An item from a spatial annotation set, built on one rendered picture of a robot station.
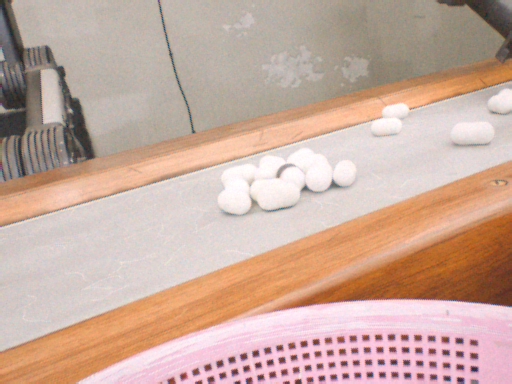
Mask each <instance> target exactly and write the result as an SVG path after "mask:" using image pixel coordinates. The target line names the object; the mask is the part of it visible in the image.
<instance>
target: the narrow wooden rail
mask: <svg viewBox="0 0 512 384"><path fill-rule="evenodd" d="M395 299H396V300H436V301H453V302H462V303H482V304H488V305H495V306H501V307H512V159H511V160H508V161H506V162H504V163H500V164H498V165H496V166H493V167H489V168H487V169H486V170H481V171H479V172H477V173H475V174H471V175H468V176H467V177H464V178H460V179H458V180H456V181H452V182H449V183H448V184H445V185H441V186H439V187H437V188H435V189H430V190H429V191H427V192H423V193H420V194H418V195H416V196H412V197H410V198H408V199H405V200H401V201H399V202H397V203H393V204H391V205H389V206H386V207H383V208H380V209H379V210H374V211H372V212H370V213H368V214H364V215H361V216H360V217H357V218H353V219H351V220H349V221H345V222H342V223H341V224H339V225H334V226H332V227H330V228H328V229H324V230H321V231H320V232H315V233H313V234H311V235H309V236H305V237H302V238H301V239H299V240H295V241H292V242H290V243H286V244H284V245H282V246H280V247H276V248H273V249H271V250H269V251H265V252H263V253H261V254H257V255H255V256H252V257H251V258H246V259H244V260H242V261H240V262H236V263H233V264H232V265H227V266H226V267H223V268H221V269H217V270H215V271H213V272H211V273H207V274H204V275H202V276H198V277H196V278H194V279H192V280H188V281H185V282H183V283H182V284H177V285H175V286H173V287H171V288H167V289H164V290H163V291H158V292H156V293H154V294H152V295H148V296H145V297H143V298H141V299H137V300H135V301H133V302H130V303H126V304H124V305H123V306H118V307H116V308H114V309H111V310H108V311H105V312H104V313H101V314H97V315H95V316H93V317H91V318H86V319H85V320H82V321H80V322H76V323H74V324H72V325H67V326H66V327H63V328H61V329H57V330H55V331H53V332H51V333H47V334H44V335H42V336H40V337H36V338H34V339H32V340H29V341H25V342H23V343H22V344H19V345H15V346H13V347H10V348H7V349H4V350H3V351H0V384H76V383H77V382H79V381H82V380H84V379H85V378H88V377H90V376H92V375H93V374H96V373H98V372H100V371H101V370H104V369H106V368H107V367H109V366H113V365H115V364H116V363H118V362H122V361H123V360H125V359H128V358H130V357H132V356H134V355H137V354H140V353H141V352H143V351H147V350H149V349H152V348H153V347H157V346H159V345H161V344H163V343H167V342H170V341H172V340H176V339H178V338H181V337H183V336H187V335H189V334H192V333H194V332H200V331H202V330H204V329H207V328H212V327H214V326H217V325H220V324H226V323H229V322H232V321H238V320H240V319H244V318H247V317H255V316H258V315H261V314H265V313H273V312H277V311H281V310H290V309H295V308H299V307H305V306H316V305H323V304H330V303H337V302H357V301H369V300H395Z"/></svg>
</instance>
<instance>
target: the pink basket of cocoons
mask: <svg viewBox="0 0 512 384"><path fill-rule="evenodd" d="M380 334H382V335H383V340H376V339H375V335H380ZM387 334H395V339H396V340H388V335H387ZM401 334H403V335H409V340H401ZM362 335H369V337H370V340H362ZM414 335H422V340H415V339H414ZM338 336H344V339H345V342H337V337H338ZM350 336H357V341H350ZM428 336H435V340H436V342H435V341H428ZM442 336H448V337H449V343H445V342H442ZM330 337H332V343H325V341H324V338H330ZM456 337H457V338H464V344H456ZM312 339H320V343H321V344H317V345H313V341H312ZM470 339H471V340H479V346H474V345H470ZM305 340H307V343H308V346H306V347H301V345H300V341H305ZM288 343H295V348H291V349H288ZM282 344H283V347H284V350H279V351H277V349H276V346H278V345H282ZM267 347H271V350H272V352H271V353H268V354H265V352H264V348H267ZM356 347H358V352H359V353H354V354H351V348H356ZM364 347H371V352H372V353H364ZM376 347H383V351H384V352H376ZM389 347H396V348H397V352H389ZM402 347H409V353H404V352H402ZM415 347H423V354H422V353H416V351H415ZM344 348H346V354H339V349H344ZM428 348H435V349H436V355H434V354H429V351H428ZM442 349H444V350H450V355H442ZM254 350H259V354H260V355H258V356H255V357H253V356H252V352H251V351H254ZM326 350H334V355H327V352H326ZM314 351H321V354H322V356H321V357H315V355H314ZM456 351H464V357H458V356H457V353H456ZM471 352H472V353H478V354H479V359H471ZM244 353H247V358H245V359H242V360H240V354H244ZM304 353H310V358H303V359H302V354H304ZM295 354H297V356H298V360H294V361H291V358H290V355H295ZM233 356H235V358H236V362H231V363H229V361H228V358H230V357H233ZM281 357H285V359H286V362H281V363H279V361H278V358H281ZM270 359H273V362H274V365H267V364H266V361H267V360H270ZM368 359H372V365H365V360H368ZM377 359H384V360H385V365H378V362H377ZM390 359H398V365H391V360H390ZM403 359H404V360H410V365H411V366H408V365H403ZM220 360H223V363H224V365H221V366H218V367H217V365H216V362H218V361H220ZM353 360H360V365H353ZM416 360H420V361H424V366H416ZM342 361H347V364H348V366H341V364H340V362H342ZM429 361H432V362H437V367H433V366H430V365H429ZM257 362H262V367H260V368H257V369H255V363H257ZM328 362H335V367H331V368H329V367H328ZM442 362H449V363H450V368H443V363H442ZM210 363H211V368H212V369H209V370H207V371H205V370H204V367H203V365H207V364H210ZM319 363H323V365H324V369H317V365H316V364H319ZM457 364H462V365H464V370H457ZM245 365H250V369H251V370H248V371H245V372H244V370H243V366H245ZM304 365H311V367H312V370H306V371H305V368H304ZM298 366H299V369H300V372H297V373H293V370H292V368H293V367H298ZM471 366H479V372H473V371H471ZM196 368H199V370H200V373H198V374H196V375H192V369H196ZM236 368H237V369H238V373H237V374H234V375H232V373H231V369H236ZM281 369H288V374H284V375H281V373H280V370H281ZM273 371H276V374H277V376H273V377H269V373H270V372H273ZM185 372H186V373H187V378H185V379H183V380H181V378H180V376H179V375H180V374H181V373H185ZM224 372H225V373H226V377H224V378H222V379H220V377H219V374H218V373H224ZM366 372H373V375H374V377H367V374H366ZM379 372H386V377H379ZM391 372H398V377H391ZM404 372H405V373H411V376H412V378H411V377H404ZM263 373H264V376H265V379H263V380H258V377H257V375H260V374H263ZM342 373H349V376H350V378H344V379H343V376H342ZM354 373H361V377H356V378H354ZM417 373H424V378H417ZM331 374H337V378H338V379H335V380H331V378H330V375H331ZM430 374H437V375H438V380H433V379H431V378H430ZM324 375H325V380H321V381H319V380H318V376H324ZM443 375H446V376H451V381H443ZM211 376H214V381H212V382H210V383H208V382H207V377H211ZM172 377H174V380H175V383H174V384H195V382H196V381H198V380H202V382H203V384H233V382H235V381H237V380H240V383H241V384H246V380H245V378H248V377H252V380H253V382H251V383H248V384H277V383H278V384H283V382H284V381H288V380H290V384H295V380H297V379H302V384H471V379H475V380H479V384H512V307H501V306H495V305H488V304H482V303H462V302H453V301H436V300H396V299H395V300H369V301H357V302H337V303H330V304H323V305H316V306H305V307H299V308H295V309H290V310H281V311H277V312H273V313H265V314H261V315H258V316H255V317H247V318H244V319H240V320H238V321H232V322H229V323H226V324H220V325H217V326H214V327H212V328H207V329H204V330H202V331H200V332H194V333H192V334H189V335H187V336H183V337H181V338H178V339H176V340H172V341H170V342H167V343H163V344H161V345H159V346H157V347H153V348H152V349H149V350H147V351H143V352H141V353H140V354H137V355H134V356H132V357H130V358H128V359H125V360H123V361H122V362H118V363H116V364H115V365H113V366H109V367H107V368H106V369H104V370H101V371H100V372H98V373H96V374H93V375H92V376H90V377H88V378H85V379H84V380H82V381H79V382H77V383H76V384H159V383H160V382H162V384H168V382H167V380H168V379H170V378H172ZM306 377H313V382H310V383H307V381H306ZM457 377H465V383H460V382H457Z"/></svg>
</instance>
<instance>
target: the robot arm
mask: <svg viewBox="0 0 512 384"><path fill-rule="evenodd" d="M435 1H437V2H438V4H445V5H448V6H449V7H464V5H465V4H467V6H468V7H469V8H471V9H472V10H473V11H474V12H475V13H476V14H478V15H479V16H480V17H481V18H482V19H484V20H485V21H486V23H488V24H489V25H490V26H491V27H493V29H494V30H496V31H497V32H498V33H499V34H501V36H502V37H503V38H505V41H504V43H503V44H502V45H501V48H500V49H499V50H498V51H497V53H496V55H495V58H497V60H499V61H500V62H501V63H504V61H505V60H508V59H510V58H512V0H435Z"/></svg>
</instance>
